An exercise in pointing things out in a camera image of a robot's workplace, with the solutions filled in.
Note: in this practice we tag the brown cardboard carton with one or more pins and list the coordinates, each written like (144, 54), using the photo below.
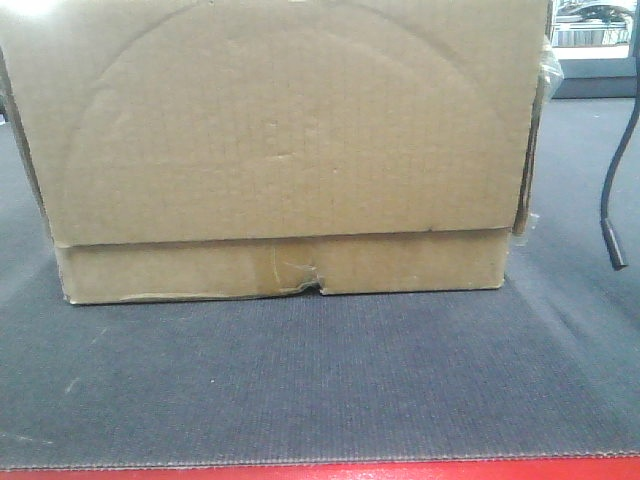
(184, 150)

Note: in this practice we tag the dark grey conveyor belt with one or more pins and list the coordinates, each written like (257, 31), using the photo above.
(546, 365)

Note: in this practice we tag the red conveyor edge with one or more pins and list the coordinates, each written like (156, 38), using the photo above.
(538, 468)

